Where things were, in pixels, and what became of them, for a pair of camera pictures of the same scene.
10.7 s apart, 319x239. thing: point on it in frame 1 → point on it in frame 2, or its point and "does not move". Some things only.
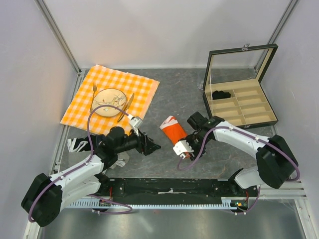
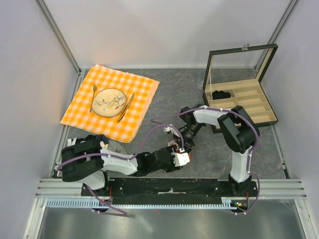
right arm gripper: x=194 y=155 → x=188 y=145
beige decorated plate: x=109 y=96 does not move
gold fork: x=94 y=87 does not move
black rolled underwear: x=220 y=94 does not move
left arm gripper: x=145 y=144 → x=171 y=167
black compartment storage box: x=232 y=90 does not move
